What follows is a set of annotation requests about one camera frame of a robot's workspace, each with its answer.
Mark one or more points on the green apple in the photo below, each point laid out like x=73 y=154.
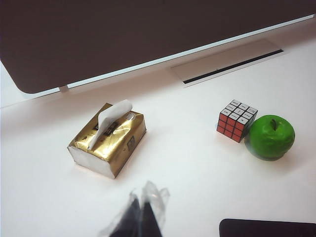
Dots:
x=271 y=138

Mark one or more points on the black smartphone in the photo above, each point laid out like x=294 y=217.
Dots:
x=266 y=228

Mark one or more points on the gold tissue pack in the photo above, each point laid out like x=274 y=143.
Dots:
x=116 y=148

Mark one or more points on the wide brown desk partition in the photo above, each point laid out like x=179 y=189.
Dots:
x=111 y=37

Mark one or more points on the Rubik's cube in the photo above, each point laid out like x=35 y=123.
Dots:
x=234 y=121

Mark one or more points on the white tissue sheet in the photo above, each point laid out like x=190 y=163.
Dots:
x=108 y=118

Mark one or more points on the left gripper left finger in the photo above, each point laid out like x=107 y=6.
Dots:
x=130 y=222

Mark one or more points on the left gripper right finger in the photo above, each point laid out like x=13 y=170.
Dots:
x=150 y=222

